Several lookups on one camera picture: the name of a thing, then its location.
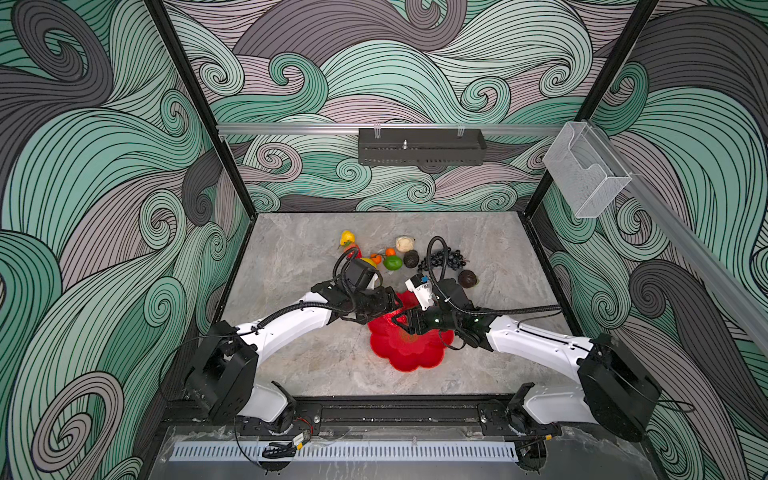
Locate white slotted cable duct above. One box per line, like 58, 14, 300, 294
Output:
168, 440, 518, 463

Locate black corner frame post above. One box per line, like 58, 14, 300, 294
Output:
522, 0, 659, 222
145, 0, 257, 224

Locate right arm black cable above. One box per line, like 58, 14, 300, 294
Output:
424, 235, 562, 316

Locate yellow fake pepper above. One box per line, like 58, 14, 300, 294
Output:
339, 230, 356, 247

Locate black corner frame post left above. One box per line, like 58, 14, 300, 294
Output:
145, 0, 257, 224

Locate black corner frame post right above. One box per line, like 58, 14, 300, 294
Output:
522, 0, 659, 222

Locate aluminium rail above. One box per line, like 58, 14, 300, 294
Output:
216, 122, 564, 137
595, 128, 767, 351

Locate red fake strawberry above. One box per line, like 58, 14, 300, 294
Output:
344, 243, 362, 259

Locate black fake grape bunch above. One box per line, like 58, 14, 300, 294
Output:
417, 249, 468, 272

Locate aluminium back rail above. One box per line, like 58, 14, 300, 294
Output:
216, 122, 564, 137

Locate dark fake avocado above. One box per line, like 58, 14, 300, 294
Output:
402, 250, 420, 269

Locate aluminium right rail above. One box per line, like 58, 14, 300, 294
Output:
595, 128, 767, 351

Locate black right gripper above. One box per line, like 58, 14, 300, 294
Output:
389, 300, 462, 336

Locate yellow fake lemon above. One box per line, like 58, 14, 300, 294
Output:
358, 257, 378, 269

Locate dark purple fake plum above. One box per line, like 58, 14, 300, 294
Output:
457, 270, 478, 289

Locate clear plastic wall bin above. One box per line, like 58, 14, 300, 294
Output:
543, 121, 631, 219

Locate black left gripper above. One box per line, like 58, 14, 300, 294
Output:
350, 285, 403, 322

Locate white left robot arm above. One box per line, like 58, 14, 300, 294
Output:
183, 259, 403, 431

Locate green fake pepper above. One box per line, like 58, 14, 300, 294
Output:
382, 255, 403, 271

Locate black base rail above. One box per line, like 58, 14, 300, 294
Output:
158, 394, 612, 440

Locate beige fake garlic bulb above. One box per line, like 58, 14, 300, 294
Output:
395, 236, 415, 253

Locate red flower-shaped fruit bowl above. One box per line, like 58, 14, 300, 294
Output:
368, 313, 455, 373

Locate orange fake tomatoes on vine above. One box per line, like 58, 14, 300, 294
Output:
369, 248, 397, 265

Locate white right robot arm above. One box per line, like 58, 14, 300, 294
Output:
393, 275, 662, 443

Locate black wall tray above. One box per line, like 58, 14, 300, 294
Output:
357, 129, 488, 172

